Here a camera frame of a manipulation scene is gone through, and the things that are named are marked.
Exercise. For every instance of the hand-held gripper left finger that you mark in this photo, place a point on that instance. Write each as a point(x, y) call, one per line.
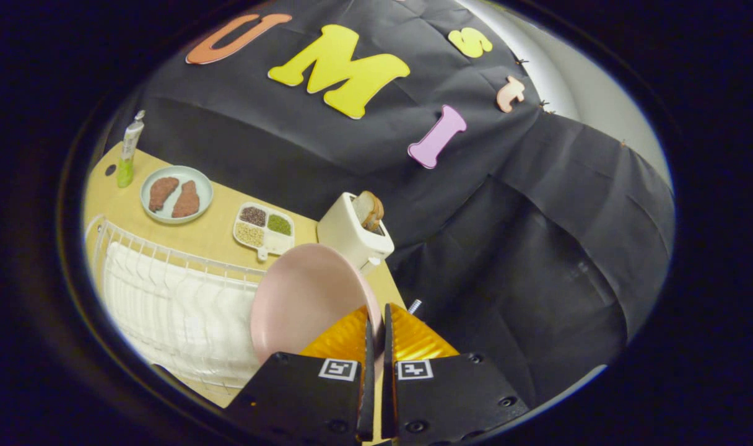
point(302, 399)

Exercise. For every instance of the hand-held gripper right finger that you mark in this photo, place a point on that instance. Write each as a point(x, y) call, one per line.
point(451, 399)

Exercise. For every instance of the pink plate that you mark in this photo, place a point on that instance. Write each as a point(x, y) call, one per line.
point(302, 297)

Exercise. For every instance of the pale green plate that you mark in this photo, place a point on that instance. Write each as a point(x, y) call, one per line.
point(203, 186)

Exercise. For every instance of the white divided grain tray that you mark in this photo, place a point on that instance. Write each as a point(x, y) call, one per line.
point(278, 245)

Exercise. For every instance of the white toaster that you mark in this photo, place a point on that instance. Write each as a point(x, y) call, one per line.
point(345, 234)

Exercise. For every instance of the toasted bread slice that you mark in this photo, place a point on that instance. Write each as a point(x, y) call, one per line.
point(367, 209)

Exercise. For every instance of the brown meat cutlet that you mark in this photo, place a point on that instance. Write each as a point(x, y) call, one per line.
point(186, 200)
point(163, 192)

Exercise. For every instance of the green and white tube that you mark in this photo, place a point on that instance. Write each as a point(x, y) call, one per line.
point(129, 148)

